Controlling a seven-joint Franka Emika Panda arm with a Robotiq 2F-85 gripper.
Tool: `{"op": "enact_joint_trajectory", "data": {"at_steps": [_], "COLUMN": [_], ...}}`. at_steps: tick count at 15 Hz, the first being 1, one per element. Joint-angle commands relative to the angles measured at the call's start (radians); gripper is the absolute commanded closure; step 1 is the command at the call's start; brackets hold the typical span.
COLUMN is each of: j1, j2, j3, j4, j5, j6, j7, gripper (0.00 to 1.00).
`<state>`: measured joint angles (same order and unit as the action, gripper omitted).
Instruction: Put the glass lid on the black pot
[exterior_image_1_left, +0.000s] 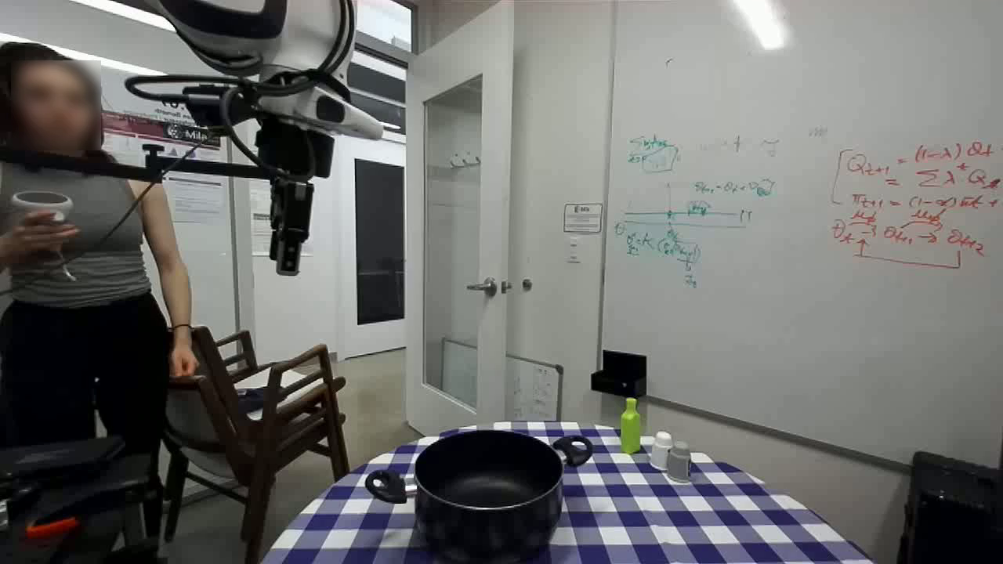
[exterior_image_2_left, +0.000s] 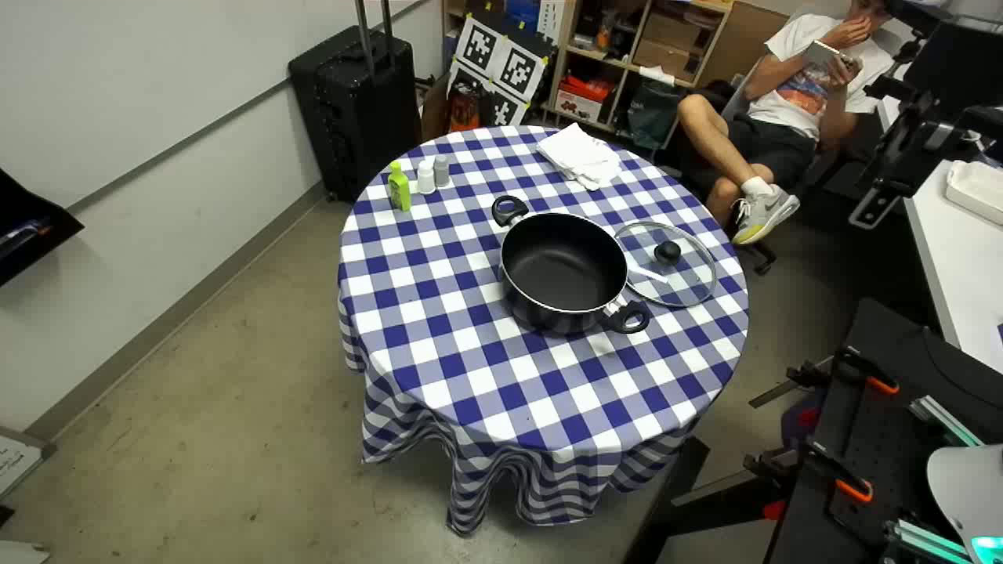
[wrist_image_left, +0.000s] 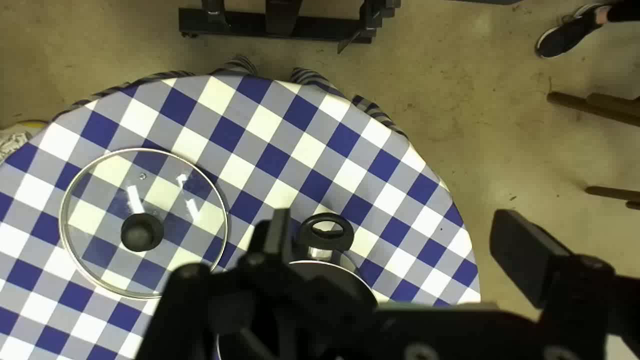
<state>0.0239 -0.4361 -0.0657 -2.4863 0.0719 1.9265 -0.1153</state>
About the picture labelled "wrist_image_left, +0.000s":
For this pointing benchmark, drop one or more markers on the thick brown wooden leg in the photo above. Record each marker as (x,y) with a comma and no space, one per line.
(601,105)

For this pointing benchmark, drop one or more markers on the black metal stand frame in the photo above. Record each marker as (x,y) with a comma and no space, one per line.
(266,24)

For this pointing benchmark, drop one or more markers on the glass lid with black knob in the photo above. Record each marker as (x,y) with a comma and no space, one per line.
(143,232)

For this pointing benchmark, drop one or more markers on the thin brown wooden leg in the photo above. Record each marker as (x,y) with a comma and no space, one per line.
(616,194)

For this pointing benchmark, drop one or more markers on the black sneaker with white sole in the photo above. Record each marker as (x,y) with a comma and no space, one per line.
(567,33)

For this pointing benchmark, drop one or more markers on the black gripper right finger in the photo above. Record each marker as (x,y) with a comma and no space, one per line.
(560,286)

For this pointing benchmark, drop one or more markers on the blue white checkered tablecloth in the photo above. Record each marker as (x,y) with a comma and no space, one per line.
(266,127)

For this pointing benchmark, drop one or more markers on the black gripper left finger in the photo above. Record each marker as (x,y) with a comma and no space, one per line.
(220,301)

